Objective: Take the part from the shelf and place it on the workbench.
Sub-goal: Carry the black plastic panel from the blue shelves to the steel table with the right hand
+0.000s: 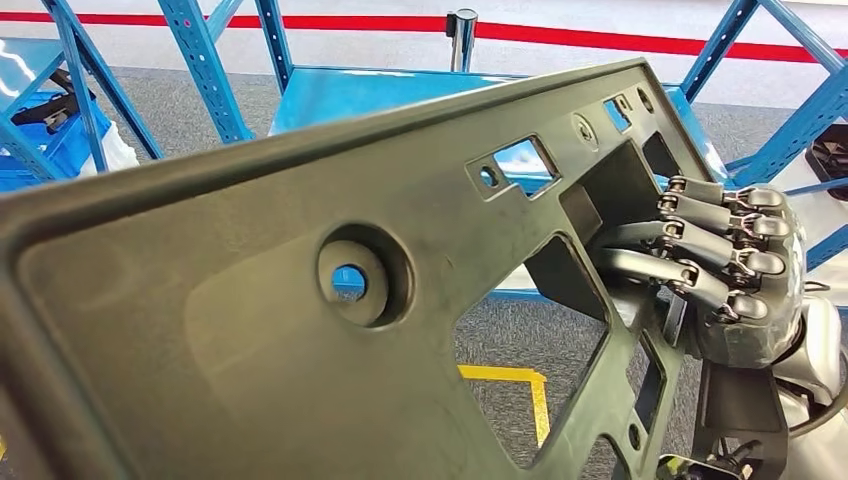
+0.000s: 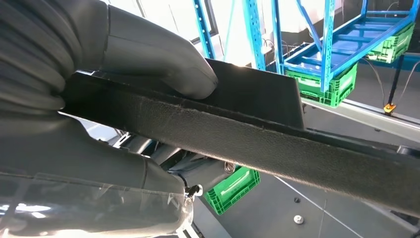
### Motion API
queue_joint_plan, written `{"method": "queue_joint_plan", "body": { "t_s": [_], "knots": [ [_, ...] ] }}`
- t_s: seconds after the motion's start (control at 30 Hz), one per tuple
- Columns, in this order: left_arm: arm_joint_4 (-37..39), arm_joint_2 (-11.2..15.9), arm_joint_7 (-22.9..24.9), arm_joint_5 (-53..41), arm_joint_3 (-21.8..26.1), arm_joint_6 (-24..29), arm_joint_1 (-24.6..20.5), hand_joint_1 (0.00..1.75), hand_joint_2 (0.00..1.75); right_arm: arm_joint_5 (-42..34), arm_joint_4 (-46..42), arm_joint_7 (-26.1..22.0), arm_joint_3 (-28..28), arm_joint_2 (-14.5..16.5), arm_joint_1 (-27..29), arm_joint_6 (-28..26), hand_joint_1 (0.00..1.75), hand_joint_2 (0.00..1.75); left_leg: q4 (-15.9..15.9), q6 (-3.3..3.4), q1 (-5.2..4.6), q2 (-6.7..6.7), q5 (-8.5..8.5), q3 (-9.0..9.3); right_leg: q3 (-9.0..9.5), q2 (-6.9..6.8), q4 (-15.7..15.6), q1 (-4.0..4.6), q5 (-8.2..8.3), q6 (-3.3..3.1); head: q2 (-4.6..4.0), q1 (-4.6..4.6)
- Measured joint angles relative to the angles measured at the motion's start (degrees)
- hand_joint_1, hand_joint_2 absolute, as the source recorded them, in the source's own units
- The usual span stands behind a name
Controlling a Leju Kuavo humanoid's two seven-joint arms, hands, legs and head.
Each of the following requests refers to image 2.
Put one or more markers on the green plastic crate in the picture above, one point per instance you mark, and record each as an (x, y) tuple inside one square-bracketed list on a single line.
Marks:
[(229, 193), (315, 88), (390, 49)]

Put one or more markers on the blue metal shelf rack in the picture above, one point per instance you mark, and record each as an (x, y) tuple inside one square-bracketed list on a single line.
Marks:
[(328, 33), (254, 33)]

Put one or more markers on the silver round bolt head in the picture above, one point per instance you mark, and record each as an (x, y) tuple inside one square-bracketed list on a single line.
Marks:
[(298, 219)]

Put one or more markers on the grey metal rail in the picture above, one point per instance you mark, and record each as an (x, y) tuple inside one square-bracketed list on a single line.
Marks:
[(361, 118)]

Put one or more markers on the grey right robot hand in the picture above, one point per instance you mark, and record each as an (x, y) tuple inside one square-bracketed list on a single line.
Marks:
[(82, 170)]

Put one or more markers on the black pole with yellow base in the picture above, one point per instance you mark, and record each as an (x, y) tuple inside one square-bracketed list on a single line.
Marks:
[(389, 108)]

